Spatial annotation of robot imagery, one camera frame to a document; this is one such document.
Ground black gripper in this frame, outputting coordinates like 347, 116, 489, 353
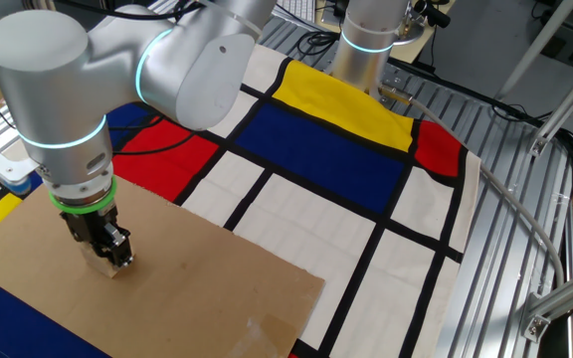
59, 203, 136, 269

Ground small wooden block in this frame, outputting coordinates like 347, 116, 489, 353
78, 242, 134, 279

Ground colour block patterned cloth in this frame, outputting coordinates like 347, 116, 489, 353
0, 44, 482, 358

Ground brown cardboard sheet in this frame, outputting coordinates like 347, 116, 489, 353
0, 176, 326, 358

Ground white keyboard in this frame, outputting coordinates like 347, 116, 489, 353
276, 0, 318, 24

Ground black webcam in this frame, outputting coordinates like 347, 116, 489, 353
413, 0, 452, 30

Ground pale grey slanted leg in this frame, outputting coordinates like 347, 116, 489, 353
494, 0, 573, 100

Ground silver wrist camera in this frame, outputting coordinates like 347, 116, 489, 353
0, 143, 39, 196

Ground black coiled cables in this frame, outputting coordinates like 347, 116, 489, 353
295, 28, 343, 59

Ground grey cable with brass plug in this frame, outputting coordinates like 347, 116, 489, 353
378, 83, 566, 288

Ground aluminium frame strut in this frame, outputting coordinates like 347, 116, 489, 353
518, 259, 573, 344
528, 58, 573, 158

